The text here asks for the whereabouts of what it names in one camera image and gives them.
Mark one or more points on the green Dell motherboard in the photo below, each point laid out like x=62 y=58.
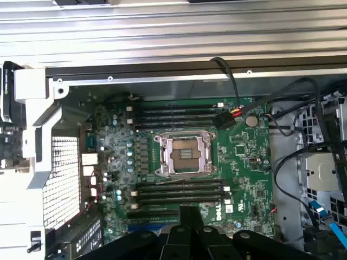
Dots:
x=244 y=162

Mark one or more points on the silver CPU socket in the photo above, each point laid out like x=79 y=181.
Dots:
x=184 y=154

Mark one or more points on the RAM slot with white latches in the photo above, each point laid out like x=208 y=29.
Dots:
x=173 y=202
x=179 y=190
x=176 y=119
x=176 y=106

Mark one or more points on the silver coin cell battery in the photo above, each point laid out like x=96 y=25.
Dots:
x=251 y=120

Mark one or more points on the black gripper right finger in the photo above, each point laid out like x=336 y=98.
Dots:
x=211 y=243

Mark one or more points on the silver disk bay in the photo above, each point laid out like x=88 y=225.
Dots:
x=322 y=173

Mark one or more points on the black graphics card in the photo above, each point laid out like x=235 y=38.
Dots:
x=8 y=89

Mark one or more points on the long blue expansion slot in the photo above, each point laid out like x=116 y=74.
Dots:
x=143 y=228

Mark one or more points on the silver power supply unit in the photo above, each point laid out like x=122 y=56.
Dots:
x=81 y=238

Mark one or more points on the white corner block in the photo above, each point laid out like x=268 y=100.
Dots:
x=29 y=84

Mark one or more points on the grey open PC case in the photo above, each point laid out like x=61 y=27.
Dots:
x=189 y=89

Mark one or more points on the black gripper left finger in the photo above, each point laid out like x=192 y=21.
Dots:
x=173 y=243

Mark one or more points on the long black expansion slot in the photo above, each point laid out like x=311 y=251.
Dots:
x=151 y=214

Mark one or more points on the RAM slot with black latches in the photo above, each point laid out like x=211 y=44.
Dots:
x=176 y=113
x=176 y=125
x=179 y=196
x=179 y=184

